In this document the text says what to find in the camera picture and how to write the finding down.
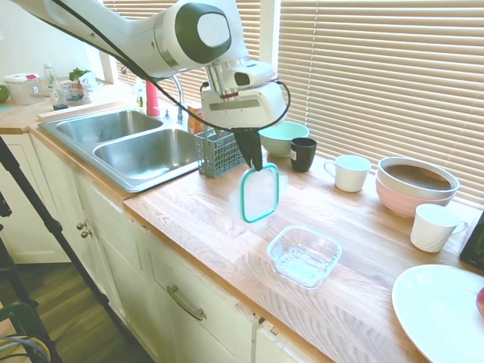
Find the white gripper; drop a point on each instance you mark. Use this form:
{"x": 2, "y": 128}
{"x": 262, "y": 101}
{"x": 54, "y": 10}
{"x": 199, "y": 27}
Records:
{"x": 242, "y": 109}

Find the clear lid with teal rim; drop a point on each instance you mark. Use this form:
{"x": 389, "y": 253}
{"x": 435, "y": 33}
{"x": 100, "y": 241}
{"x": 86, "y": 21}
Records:
{"x": 259, "y": 193}

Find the clear glass food container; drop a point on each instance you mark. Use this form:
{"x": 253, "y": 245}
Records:
{"x": 302, "y": 261}

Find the green herbs in container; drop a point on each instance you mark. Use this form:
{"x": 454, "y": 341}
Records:
{"x": 77, "y": 85}

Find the grey plastic cutlery basket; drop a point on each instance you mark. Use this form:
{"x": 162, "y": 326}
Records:
{"x": 215, "y": 159}

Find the mint green bowl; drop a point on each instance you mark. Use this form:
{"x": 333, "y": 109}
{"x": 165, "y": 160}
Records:
{"x": 283, "y": 140}

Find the black mug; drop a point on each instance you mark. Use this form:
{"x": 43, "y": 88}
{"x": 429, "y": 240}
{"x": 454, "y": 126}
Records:
{"x": 302, "y": 159}

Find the orange cardboard box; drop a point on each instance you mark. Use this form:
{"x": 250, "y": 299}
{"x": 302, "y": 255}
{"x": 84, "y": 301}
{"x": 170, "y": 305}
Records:
{"x": 196, "y": 119}

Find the chrome kitchen faucet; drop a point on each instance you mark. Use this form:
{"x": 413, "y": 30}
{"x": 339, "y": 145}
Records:
{"x": 180, "y": 98}

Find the wide white mug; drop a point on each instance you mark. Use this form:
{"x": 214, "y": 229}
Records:
{"x": 351, "y": 177}

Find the red bottle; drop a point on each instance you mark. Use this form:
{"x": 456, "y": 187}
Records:
{"x": 152, "y": 98}

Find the stainless steel sink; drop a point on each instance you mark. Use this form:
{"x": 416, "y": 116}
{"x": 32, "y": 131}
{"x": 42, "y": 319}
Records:
{"x": 132, "y": 159}

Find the beige slatted window blind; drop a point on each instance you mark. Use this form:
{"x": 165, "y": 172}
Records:
{"x": 251, "y": 30}
{"x": 378, "y": 75}

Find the clear dish soap bottle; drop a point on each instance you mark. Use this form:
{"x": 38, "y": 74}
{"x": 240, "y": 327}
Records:
{"x": 140, "y": 96}

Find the pink bowl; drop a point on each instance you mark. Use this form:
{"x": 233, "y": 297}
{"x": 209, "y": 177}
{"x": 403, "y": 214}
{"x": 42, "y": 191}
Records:
{"x": 397, "y": 201}

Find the white kitchen base cabinets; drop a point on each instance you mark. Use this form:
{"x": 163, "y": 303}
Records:
{"x": 151, "y": 272}

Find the grey bowl with brown inside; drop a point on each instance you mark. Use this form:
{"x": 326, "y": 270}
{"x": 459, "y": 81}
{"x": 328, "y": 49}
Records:
{"x": 416, "y": 175}

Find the round metal cabinet knob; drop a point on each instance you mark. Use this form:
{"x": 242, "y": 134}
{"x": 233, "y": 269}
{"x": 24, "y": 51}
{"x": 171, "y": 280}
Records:
{"x": 81, "y": 226}
{"x": 86, "y": 234}

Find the tall white mug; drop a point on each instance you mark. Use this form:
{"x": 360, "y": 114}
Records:
{"x": 431, "y": 230}

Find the clear bottle with dark liquid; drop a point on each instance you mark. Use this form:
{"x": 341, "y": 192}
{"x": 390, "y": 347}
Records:
{"x": 56, "y": 94}

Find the black tripod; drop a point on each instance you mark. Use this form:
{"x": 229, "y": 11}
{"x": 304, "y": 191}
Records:
{"x": 38, "y": 204}

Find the white lidded storage tub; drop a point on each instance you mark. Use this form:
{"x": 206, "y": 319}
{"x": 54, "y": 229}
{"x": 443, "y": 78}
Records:
{"x": 22, "y": 90}

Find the white dinner plate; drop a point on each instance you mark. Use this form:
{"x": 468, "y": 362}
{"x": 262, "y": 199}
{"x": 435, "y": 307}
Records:
{"x": 435, "y": 302}

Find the green round fruit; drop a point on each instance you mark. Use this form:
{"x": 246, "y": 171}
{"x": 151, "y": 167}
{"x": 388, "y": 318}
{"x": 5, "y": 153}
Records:
{"x": 3, "y": 94}

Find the red apple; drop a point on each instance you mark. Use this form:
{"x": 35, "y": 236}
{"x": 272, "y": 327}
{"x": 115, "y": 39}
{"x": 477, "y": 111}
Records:
{"x": 481, "y": 300}

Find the green metal clamp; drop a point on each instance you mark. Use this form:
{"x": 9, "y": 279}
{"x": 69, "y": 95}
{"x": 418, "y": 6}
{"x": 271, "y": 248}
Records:
{"x": 22, "y": 317}

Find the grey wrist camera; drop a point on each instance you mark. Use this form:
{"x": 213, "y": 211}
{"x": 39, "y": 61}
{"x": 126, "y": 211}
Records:
{"x": 246, "y": 77}

